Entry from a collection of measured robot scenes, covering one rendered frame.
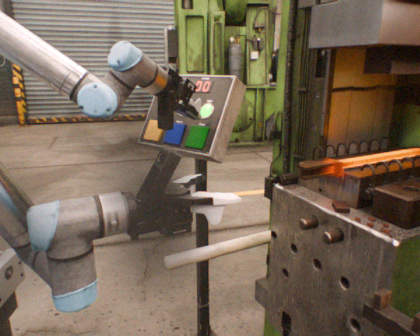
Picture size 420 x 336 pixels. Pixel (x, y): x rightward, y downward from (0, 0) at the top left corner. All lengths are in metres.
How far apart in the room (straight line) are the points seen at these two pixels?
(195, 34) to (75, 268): 5.14
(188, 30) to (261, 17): 1.15
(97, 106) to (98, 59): 7.76
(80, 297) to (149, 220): 0.17
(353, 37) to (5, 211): 0.76
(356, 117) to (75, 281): 0.92
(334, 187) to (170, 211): 0.44
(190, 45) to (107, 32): 3.31
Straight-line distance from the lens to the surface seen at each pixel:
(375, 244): 0.79
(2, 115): 8.92
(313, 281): 0.96
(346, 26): 0.88
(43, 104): 8.69
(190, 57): 5.59
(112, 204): 0.62
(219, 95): 1.18
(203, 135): 1.14
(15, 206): 0.70
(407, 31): 0.89
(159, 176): 0.62
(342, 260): 0.86
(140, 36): 8.61
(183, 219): 0.67
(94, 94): 0.80
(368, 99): 1.23
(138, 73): 0.93
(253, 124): 5.74
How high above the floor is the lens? 1.23
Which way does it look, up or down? 17 degrees down
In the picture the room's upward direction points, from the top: straight up
